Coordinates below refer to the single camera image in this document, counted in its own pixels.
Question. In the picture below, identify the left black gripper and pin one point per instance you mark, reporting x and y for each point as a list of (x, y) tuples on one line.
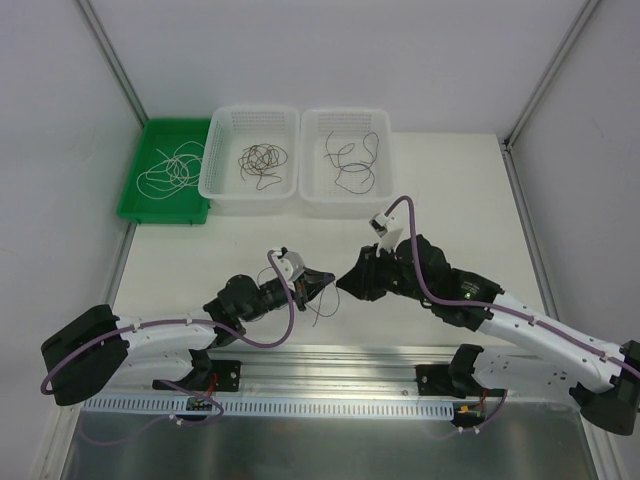
[(301, 291)]

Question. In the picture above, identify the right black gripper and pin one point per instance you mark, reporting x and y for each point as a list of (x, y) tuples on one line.
[(373, 273)]

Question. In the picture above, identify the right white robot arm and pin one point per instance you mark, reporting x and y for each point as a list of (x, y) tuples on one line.
[(595, 377)]

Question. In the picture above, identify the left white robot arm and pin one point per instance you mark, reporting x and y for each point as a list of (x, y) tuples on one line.
[(99, 349)]

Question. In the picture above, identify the right white plastic basket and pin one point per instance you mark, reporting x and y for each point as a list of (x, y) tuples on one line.
[(346, 167)]

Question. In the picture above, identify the white plastic basket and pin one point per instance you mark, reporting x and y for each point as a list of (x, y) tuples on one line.
[(250, 161), (346, 167)]

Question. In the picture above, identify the left white plastic basket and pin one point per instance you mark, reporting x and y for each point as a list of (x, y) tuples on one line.
[(250, 161)]

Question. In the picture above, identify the green plastic tray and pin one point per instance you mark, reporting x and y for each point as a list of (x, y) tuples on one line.
[(161, 187)]

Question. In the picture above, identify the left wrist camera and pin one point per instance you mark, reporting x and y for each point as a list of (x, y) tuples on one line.
[(289, 264)]

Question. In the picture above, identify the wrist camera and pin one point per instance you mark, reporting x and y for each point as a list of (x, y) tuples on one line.
[(289, 264), (389, 231)]

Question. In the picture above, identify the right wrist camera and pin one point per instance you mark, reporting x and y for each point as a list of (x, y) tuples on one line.
[(389, 231)]

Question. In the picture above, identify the aluminium mounting rail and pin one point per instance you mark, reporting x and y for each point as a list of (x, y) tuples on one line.
[(328, 371)]

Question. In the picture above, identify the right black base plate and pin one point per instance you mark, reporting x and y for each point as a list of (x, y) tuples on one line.
[(434, 380)]

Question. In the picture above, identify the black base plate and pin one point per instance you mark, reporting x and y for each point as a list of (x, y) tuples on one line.
[(434, 380), (217, 375)]

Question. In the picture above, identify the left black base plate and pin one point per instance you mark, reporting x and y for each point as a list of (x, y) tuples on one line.
[(217, 375)]

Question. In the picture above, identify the white slotted cable duct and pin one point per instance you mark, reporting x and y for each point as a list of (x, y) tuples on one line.
[(272, 407)]

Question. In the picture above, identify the left aluminium frame post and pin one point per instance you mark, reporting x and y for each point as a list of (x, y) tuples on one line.
[(107, 50)]

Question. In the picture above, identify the aluminium frame post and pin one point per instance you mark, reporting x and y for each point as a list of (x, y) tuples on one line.
[(568, 43), (107, 50)]

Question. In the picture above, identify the right aluminium frame post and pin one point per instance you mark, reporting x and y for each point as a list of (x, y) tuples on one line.
[(568, 43)]

